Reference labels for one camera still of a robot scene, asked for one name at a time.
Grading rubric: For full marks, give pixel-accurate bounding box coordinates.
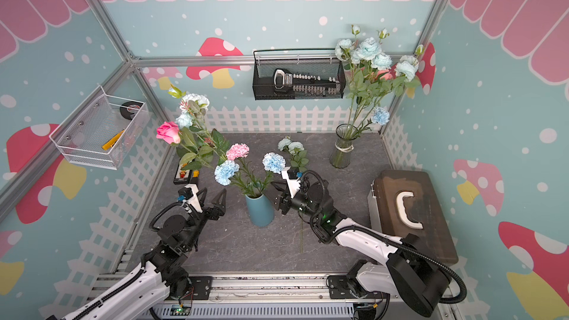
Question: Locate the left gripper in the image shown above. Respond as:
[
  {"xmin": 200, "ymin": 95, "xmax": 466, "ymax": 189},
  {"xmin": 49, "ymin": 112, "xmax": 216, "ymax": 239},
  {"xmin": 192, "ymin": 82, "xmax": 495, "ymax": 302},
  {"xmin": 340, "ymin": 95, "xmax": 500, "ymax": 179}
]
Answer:
[{"xmin": 182, "ymin": 190, "xmax": 227, "ymax": 250}]

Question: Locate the light blue rose stem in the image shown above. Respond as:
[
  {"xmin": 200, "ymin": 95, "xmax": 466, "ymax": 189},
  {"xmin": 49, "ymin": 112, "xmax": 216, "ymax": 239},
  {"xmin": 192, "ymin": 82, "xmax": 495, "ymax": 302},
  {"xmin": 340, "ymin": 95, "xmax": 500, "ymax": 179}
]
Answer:
[{"xmin": 278, "ymin": 136, "xmax": 310, "ymax": 253}]

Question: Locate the teal ceramic vase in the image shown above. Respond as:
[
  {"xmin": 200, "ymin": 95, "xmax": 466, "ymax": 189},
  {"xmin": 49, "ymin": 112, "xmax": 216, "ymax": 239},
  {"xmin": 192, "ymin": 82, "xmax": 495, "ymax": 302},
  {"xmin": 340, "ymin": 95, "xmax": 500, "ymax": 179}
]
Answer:
[{"xmin": 245, "ymin": 195, "xmax": 274, "ymax": 228}]

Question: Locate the blue carnation stem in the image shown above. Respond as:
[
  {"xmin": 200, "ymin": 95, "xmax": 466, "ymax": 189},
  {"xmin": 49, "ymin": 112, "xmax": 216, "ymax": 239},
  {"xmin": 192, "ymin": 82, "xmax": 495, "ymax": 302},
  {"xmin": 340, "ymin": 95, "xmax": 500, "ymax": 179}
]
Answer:
[
  {"xmin": 214, "ymin": 160, "xmax": 257, "ymax": 197},
  {"xmin": 261, "ymin": 152, "xmax": 286, "ymax": 192}
]

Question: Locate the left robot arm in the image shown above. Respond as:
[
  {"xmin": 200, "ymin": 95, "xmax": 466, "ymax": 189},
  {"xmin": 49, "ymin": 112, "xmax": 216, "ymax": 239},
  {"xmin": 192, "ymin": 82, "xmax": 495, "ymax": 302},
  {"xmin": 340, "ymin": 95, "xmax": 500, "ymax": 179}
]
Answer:
[{"xmin": 62, "ymin": 184, "xmax": 227, "ymax": 319}]

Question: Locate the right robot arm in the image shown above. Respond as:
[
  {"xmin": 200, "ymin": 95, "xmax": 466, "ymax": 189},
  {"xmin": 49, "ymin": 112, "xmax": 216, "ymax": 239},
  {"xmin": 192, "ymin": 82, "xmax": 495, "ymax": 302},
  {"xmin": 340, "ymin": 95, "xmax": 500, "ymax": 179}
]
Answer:
[{"xmin": 269, "ymin": 170, "xmax": 468, "ymax": 318}]

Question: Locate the clear glass vase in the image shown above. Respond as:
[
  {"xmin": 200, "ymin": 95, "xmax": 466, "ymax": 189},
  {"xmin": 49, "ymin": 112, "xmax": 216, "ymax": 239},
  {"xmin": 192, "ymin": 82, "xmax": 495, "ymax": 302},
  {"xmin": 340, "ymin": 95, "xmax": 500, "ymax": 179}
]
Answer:
[{"xmin": 329, "ymin": 124, "xmax": 357, "ymax": 169}]

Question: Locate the pink carnation stem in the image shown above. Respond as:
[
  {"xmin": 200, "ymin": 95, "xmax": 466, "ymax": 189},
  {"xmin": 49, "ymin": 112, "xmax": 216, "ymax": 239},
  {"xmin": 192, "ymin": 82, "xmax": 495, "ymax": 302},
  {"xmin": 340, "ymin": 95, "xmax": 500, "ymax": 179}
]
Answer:
[{"xmin": 226, "ymin": 144, "xmax": 262, "ymax": 198}]

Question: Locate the white blue rose stem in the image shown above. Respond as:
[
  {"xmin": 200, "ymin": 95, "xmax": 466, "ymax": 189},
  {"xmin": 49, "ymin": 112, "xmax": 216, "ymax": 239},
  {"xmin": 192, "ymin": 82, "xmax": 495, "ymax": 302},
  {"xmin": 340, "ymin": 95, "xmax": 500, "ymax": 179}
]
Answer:
[{"xmin": 168, "ymin": 85, "xmax": 230, "ymax": 169}]

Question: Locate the pink rose stem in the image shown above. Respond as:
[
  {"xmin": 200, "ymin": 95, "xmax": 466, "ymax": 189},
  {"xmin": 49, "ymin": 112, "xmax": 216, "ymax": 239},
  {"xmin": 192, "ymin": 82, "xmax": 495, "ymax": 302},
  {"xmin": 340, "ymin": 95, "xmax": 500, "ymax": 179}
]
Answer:
[{"xmin": 156, "ymin": 121, "xmax": 211, "ymax": 170}]

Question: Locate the socket bit set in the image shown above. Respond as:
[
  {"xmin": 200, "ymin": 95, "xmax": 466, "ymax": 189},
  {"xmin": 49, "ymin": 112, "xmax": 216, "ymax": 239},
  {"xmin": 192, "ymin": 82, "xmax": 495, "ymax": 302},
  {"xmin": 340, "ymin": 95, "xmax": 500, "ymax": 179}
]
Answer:
[{"xmin": 273, "ymin": 69, "xmax": 342, "ymax": 99}]

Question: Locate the yellow utility knife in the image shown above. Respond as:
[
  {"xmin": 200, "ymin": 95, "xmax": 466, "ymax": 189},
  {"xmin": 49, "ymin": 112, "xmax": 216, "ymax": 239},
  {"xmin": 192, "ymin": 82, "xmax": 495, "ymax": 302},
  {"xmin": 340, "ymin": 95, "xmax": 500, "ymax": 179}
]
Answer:
[{"xmin": 102, "ymin": 130, "xmax": 124, "ymax": 151}]

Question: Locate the green circuit board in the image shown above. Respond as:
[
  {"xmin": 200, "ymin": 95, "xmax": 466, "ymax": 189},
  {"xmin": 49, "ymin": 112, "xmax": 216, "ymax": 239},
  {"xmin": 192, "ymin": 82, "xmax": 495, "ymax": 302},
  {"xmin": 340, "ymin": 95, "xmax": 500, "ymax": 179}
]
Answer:
[{"xmin": 170, "ymin": 304, "xmax": 192, "ymax": 316}]

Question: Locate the black tape roll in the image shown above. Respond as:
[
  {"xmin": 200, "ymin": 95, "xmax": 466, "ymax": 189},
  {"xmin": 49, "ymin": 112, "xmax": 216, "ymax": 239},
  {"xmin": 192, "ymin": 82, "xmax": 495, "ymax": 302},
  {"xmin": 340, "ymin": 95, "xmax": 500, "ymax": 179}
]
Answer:
[{"xmin": 119, "ymin": 101, "xmax": 142, "ymax": 121}]

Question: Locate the light blue rose bouquet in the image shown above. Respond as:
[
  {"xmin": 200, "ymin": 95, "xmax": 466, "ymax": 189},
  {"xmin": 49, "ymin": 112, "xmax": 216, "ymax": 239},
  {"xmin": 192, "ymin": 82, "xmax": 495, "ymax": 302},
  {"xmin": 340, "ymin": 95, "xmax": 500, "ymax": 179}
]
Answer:
[{"xmin": 335, "ymin": 25, "xmax": 425, "ymax": 139}]

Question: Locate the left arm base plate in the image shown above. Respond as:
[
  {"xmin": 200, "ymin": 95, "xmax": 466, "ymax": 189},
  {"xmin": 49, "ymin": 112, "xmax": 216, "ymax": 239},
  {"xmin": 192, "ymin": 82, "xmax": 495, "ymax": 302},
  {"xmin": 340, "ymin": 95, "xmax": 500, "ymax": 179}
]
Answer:
[{"xmin": 184, "ymin": 276, "xmax": 213, "ymax": 301}]

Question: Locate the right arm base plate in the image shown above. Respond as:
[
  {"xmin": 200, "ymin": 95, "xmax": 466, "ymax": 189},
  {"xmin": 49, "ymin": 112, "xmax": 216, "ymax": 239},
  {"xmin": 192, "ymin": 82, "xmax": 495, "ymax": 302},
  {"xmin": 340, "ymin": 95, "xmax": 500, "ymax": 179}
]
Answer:
[{"xmin": 326, "ymin": 275, "xmax": 385, "ymax": 301}]

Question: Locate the black wire mesh basket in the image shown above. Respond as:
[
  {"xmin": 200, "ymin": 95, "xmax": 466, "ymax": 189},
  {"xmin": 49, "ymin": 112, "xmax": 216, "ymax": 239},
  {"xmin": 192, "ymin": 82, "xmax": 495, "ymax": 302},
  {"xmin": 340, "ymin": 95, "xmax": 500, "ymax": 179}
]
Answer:
[{"xmin": 252, "ymin": 48, "xmax": 346, "ymax": 101}]

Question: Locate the white wire mesh basket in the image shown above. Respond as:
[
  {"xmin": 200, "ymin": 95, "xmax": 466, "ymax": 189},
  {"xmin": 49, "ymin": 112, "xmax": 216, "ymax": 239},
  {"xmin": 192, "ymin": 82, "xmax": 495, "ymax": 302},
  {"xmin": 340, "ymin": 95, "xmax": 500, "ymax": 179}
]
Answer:
[{"xmin": 50, "ymin": 86, "xmax": 150, "ymax": 170}]

